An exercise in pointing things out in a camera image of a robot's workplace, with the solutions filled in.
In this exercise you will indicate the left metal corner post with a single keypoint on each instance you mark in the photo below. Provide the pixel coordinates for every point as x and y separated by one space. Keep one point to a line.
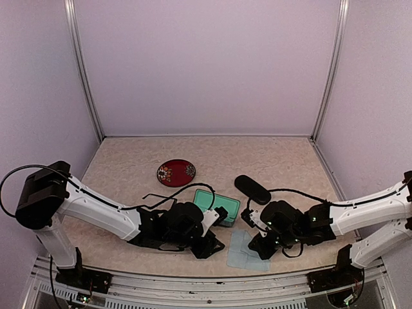
71 17

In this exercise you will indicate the red floral plate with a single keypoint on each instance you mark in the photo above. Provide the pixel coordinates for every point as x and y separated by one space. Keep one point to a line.
176 173

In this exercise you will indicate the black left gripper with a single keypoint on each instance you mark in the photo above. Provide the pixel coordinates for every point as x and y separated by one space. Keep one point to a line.
206 250

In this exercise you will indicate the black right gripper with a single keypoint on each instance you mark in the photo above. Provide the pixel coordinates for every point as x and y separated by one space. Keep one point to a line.
266 253

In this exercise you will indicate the black glasses case beige lining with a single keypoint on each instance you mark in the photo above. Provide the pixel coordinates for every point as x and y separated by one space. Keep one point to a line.
252 189

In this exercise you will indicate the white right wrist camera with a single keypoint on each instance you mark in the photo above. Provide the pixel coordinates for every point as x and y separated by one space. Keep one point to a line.
253 219

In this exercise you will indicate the metal corner post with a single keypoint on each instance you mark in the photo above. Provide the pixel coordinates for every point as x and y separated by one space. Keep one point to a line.
71 17
333 68

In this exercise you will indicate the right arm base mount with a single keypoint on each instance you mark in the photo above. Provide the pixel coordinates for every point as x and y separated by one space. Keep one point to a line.
342 274

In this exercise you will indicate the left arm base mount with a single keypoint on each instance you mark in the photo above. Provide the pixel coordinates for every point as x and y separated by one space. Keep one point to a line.
84 278

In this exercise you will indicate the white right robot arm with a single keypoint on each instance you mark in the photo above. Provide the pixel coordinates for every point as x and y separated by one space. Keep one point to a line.
328 220

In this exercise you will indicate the black frame sunglasses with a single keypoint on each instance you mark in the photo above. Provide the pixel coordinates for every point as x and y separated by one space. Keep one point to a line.
157 201

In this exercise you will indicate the right metal corner post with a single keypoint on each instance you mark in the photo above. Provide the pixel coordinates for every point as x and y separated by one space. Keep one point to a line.
333 68

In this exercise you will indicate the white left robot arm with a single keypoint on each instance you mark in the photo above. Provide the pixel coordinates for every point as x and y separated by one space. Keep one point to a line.
52 192

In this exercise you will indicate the blue-grey hard glasses case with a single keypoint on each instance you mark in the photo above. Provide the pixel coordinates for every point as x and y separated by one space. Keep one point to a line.
203 200

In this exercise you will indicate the blue cloth pouch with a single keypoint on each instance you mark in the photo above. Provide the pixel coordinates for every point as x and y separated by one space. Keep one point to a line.
240 256

